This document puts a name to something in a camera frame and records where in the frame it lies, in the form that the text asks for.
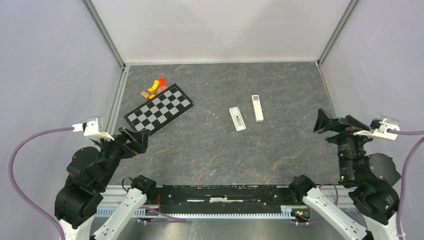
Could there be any white slotted cable duct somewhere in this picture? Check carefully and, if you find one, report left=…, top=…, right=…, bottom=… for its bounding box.
left=96, top=204, right=312, bottom=220

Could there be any white remote control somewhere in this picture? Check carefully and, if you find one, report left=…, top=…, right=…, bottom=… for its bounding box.
left=229, top=106, right=246, bottom=132
left=251, top=95, right=264, bottom=122

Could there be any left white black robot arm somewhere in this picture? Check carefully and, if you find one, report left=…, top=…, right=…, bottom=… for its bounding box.
left=54, top=127, right=157, bottom=240

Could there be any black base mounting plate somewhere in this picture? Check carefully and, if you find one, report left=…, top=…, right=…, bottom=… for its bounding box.
left=146, top=184, right=304, bottom=214

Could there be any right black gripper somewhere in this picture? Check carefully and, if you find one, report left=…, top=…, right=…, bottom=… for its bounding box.
left=312, top=106, right=378, bottom=182

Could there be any red toy block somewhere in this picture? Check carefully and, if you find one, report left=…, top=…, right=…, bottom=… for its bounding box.
left=158, top=77, right=168, bottom=88

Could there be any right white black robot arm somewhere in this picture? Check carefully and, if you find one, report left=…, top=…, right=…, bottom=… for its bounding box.
left=288, top=109, right=403, bottom=240

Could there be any brown toy block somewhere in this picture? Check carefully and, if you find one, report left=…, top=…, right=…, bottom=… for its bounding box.
left=140, top=91, right=151, bottom=99

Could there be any checkerboard calibration plate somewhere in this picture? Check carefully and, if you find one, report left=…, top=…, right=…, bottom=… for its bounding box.
left=123, top=84, right=194, bottom=135

